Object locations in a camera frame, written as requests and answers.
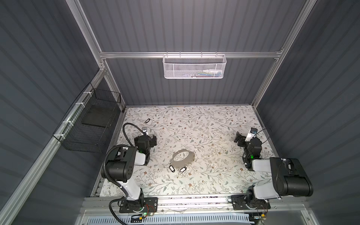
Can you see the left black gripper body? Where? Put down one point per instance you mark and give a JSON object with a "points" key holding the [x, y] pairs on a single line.
{"points": [[151, 140]]}

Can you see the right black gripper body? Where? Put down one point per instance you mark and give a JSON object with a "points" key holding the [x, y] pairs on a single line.
{"points": [[243, 139]]}

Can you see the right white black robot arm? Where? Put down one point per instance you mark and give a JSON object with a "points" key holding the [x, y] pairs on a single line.
{"points": [[288, 177]]}

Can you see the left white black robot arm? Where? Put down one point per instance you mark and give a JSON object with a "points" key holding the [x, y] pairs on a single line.
{"points": [[118, 167]]}

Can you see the floral patterned table mat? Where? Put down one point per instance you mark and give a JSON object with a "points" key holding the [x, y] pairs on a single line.
{"points": [[209, 132]]}

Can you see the markers in white basket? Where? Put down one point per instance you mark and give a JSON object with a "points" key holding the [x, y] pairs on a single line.
{"points": [[212, 73]]}

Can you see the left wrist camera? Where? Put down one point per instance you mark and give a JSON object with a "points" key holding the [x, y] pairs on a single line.
{"points": [[145, 130]]}

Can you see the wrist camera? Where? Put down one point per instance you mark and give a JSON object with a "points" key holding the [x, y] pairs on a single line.
{"points": [[145, 130], [251, 134]]}

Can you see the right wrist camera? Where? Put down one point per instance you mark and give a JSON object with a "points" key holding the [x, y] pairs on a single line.
{"points": [[251, 134]]}

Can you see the black wire mesh basket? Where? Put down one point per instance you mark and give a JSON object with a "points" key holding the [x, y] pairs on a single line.
{"points": [[91, 123]]}

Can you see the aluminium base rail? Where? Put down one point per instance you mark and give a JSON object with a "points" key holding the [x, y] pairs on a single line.
{"points": [[213, 203]]}

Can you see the white wire mesh basket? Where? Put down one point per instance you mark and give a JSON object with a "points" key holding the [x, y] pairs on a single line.
{"points": [[175, 66]]}

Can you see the white slotted cable duct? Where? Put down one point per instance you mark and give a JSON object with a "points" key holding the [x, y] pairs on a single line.
{"points": [[187, 219]]}

